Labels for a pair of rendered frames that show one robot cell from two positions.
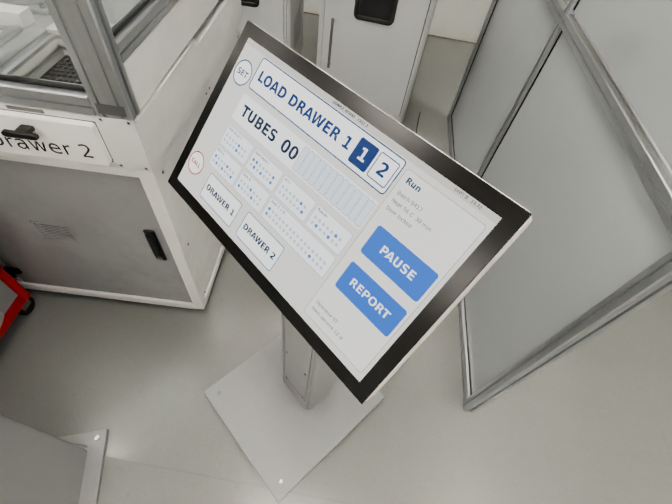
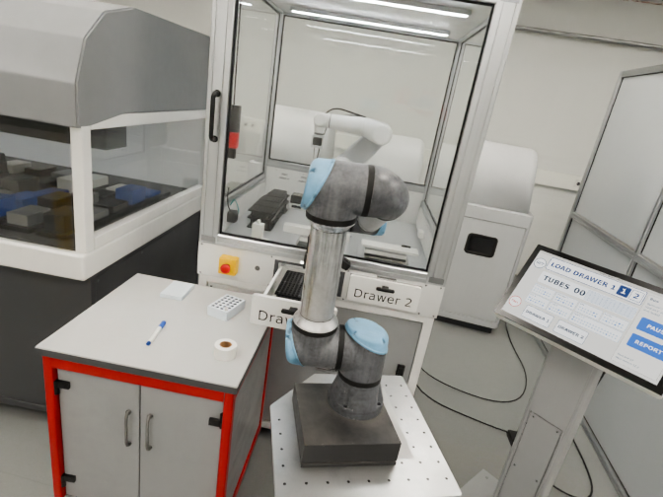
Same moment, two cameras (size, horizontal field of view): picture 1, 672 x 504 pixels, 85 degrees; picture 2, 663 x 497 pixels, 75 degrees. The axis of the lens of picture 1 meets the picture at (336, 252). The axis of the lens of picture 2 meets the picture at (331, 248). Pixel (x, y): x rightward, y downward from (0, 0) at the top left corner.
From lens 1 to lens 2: 127 cm
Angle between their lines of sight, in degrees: 33
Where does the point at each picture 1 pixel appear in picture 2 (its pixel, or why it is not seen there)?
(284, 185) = (580, 306)
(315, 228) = (606, 321)
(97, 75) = (441, 263)
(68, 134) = (405, 292)
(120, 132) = (432, 293)
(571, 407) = not seen: outside the picture
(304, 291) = (608, 350)
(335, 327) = (632, 363)
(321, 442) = not seen: outside the picture
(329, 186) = (609, 304)
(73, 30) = (443, 244)
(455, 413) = not seen: outside the picture
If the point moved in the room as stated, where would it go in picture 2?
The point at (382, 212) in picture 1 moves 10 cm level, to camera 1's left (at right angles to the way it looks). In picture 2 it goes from (642, 312) to (608, 305)
